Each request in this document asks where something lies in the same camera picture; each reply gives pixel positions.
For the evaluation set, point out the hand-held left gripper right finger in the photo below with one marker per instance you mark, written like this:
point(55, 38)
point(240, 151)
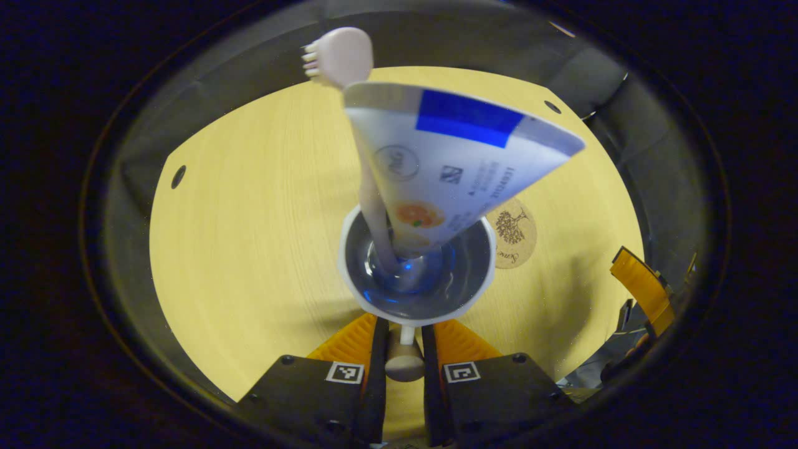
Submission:
point(433, 393)

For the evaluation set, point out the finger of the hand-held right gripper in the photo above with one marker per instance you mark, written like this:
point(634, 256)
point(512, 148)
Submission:
point(645, 290)
point(691, 269)

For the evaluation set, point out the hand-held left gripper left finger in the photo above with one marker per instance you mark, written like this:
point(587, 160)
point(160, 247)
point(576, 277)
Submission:
point(377, 386)

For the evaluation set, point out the white cup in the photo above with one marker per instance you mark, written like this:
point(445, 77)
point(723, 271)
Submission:
point(461, 274)

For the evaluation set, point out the round cork coaster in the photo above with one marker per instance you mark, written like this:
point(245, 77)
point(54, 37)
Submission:
point(517, 240)

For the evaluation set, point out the white toothpaste tube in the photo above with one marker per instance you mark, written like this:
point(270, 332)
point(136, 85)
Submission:
point(449, 168)

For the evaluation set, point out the white toothbrush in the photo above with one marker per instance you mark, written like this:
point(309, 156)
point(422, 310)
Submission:
point(346, 56)

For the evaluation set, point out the wooden desktop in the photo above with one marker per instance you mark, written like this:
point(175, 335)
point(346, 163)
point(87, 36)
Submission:
point(249, 237)

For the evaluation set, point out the black desk hole cap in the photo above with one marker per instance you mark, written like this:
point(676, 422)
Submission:
point(552, 106)
point(178, 176)

